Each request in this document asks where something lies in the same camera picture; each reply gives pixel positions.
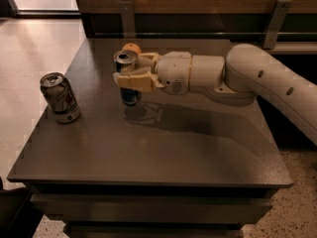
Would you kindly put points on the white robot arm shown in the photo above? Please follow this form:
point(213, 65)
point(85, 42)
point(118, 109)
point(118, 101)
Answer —
point(236, 79)

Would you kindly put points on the grey table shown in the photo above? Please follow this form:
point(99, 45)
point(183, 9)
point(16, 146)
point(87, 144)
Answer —
point(170, 167)

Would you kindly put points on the right metal bracket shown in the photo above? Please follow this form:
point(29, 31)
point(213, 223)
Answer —
point(274, 23)

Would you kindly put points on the orange fruit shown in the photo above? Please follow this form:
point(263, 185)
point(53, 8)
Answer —
point(132, 47)

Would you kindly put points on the left metal bracket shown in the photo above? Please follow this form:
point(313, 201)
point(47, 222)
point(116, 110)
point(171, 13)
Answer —
point(128, 19)

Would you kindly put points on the dark object bottom left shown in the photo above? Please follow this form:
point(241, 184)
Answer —
point(18, 217)

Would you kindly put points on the silver 7up can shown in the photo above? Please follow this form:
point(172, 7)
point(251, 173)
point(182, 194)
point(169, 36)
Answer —
point(60, 98)

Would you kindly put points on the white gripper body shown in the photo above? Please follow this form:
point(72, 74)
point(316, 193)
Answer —
point(173, 70)

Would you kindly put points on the red bull can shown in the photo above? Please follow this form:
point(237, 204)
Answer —
point(125, 60)

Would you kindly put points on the metal bracket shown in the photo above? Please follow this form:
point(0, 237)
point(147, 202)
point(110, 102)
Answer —
point(128, 19)
point(274, 23)

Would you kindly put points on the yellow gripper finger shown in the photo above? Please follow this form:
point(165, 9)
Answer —
point(141, 79)
point(149, 60)

